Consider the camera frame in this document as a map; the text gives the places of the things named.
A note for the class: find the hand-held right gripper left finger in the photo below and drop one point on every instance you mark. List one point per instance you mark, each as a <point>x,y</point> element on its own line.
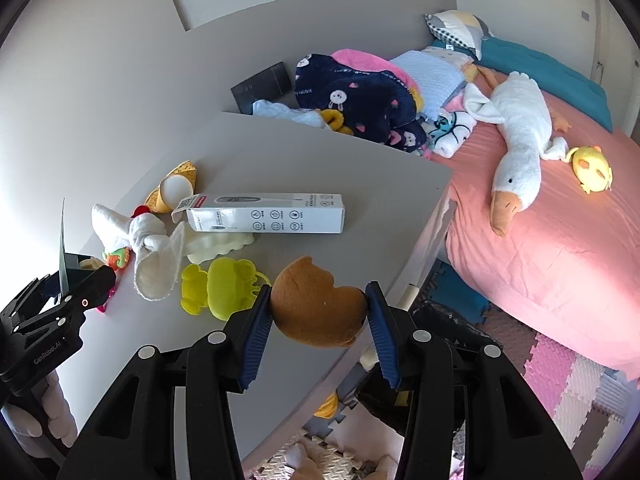
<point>255,340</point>

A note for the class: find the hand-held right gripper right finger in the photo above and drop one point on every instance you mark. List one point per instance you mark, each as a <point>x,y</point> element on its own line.
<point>382,340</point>

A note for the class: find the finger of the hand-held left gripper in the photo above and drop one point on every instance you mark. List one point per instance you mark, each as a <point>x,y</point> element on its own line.
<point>80,261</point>
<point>92,285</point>

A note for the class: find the thin dark card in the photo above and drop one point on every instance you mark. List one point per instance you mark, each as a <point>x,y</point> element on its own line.
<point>64,250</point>

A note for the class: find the brown plush toy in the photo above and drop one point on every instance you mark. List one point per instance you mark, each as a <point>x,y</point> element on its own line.
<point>310,305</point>

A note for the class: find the small pink toy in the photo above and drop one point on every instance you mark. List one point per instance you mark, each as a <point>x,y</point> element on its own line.
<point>104,307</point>

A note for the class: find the orange and green teether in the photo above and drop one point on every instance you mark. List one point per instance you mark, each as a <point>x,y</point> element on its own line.
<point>117,258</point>

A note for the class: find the white table leg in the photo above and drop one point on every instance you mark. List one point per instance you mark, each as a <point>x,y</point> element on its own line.
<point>411,294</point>

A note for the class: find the yellow-green frog mold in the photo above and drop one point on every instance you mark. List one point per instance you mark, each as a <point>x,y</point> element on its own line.
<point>225,285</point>

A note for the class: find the white cloth doll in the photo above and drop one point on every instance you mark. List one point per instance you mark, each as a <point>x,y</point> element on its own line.
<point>150,260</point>

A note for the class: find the red heart plush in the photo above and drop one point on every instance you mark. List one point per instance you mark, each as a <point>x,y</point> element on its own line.
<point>140,210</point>

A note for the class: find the pale yellow cloud-shaped toy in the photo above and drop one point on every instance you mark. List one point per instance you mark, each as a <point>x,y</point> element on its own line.
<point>215,247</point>

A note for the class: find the long white cardboard box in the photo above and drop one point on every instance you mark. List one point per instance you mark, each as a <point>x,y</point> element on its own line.
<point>280,215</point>

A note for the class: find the yellow patterned plush cup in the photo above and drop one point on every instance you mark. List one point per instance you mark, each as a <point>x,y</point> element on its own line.
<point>185,172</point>

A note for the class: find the foam floor mats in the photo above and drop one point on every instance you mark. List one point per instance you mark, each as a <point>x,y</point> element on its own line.
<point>555,375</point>

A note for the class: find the pink bed sheet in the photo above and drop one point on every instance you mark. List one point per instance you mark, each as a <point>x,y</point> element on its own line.
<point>550,250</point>

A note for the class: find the white cartoon-print cloth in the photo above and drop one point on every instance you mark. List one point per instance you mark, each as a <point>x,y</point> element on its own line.
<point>452,135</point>

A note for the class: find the small yellow toy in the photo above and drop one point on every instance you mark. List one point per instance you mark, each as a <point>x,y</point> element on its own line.
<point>335,120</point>

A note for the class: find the light blue cloth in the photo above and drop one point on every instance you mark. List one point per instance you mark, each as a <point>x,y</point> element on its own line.
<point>280,111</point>

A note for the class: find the navy rabbit-print blanket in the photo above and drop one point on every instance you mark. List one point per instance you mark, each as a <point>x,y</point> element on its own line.
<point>350,95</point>

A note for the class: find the white goose plush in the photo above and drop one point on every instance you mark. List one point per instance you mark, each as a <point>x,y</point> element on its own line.
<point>520,125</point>

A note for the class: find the light blue folded blanket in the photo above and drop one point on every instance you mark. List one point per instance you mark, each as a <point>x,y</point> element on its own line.
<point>430,75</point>

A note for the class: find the yellow chick plush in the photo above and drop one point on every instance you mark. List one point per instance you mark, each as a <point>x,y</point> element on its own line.
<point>592,167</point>

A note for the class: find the pink fleece blanket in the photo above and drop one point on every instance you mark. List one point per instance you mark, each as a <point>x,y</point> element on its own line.
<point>360,58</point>

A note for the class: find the teal quilt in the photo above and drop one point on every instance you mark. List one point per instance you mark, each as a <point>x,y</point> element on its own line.
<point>540,70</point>

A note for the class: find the patchwork pillow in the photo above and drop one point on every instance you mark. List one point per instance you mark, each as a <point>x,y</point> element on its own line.
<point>460,30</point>

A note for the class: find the black wall panel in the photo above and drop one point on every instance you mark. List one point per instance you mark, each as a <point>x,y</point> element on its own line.
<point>260,87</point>

